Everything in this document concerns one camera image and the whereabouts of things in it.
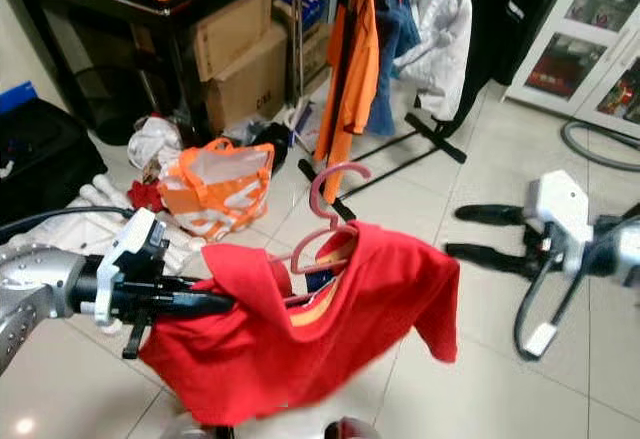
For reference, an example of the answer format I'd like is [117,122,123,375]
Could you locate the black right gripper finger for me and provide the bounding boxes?
[455,204,536,225]
[445,244,539,278]

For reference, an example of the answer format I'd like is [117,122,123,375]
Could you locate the red jersey navy tan trim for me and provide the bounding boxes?
[140,221,461,428]

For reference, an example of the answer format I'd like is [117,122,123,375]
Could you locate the red plastic clothes hanger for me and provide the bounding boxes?
[288,162,373,306]

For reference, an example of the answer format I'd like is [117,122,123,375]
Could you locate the orange white shopping bag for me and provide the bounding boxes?
[158,139,276,241]

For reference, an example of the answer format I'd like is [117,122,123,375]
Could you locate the small red cloth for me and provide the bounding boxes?
[128,181,167,211]

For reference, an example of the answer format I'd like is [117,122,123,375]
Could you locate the black fabric bag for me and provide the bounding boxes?
[0,97,111,232]

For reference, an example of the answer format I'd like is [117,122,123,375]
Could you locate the white crumpled cloth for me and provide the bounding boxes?
[128,116,184,171]

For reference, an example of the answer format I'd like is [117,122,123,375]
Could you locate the black plastic bag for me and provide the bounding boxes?
[253,124,292,171]

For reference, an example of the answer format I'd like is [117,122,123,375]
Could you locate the white glass door cabinet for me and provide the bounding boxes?
[505,0,640,142]

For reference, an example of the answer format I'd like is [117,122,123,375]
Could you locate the white cotton top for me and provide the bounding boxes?
[400,0,474,120]

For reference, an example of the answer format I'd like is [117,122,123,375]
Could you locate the orange polo shirt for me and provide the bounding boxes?
[313,0,381,203]

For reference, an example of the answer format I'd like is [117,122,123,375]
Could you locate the grey robot right foot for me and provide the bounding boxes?
[320,417,383,439]

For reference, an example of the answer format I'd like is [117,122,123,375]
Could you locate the printed brown cardboard box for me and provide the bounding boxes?
[205,24,331,132]

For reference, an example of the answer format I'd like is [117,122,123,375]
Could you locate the plain brown cardboard box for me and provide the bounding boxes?
[192,0,273,80]

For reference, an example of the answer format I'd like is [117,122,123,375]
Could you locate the chrome upright pole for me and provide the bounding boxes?
[285,0,307,106]

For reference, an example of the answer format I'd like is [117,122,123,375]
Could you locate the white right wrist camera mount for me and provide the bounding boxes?
[525,169,594,248]

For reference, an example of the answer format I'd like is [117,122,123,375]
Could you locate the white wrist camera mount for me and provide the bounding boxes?
[95,207,169,323]
[525,169,594,248]

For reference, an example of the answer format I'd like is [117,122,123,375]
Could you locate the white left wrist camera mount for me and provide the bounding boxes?
[95,207,169,323]

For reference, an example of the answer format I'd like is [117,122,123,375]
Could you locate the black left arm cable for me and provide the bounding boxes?
[0,207,133,246]

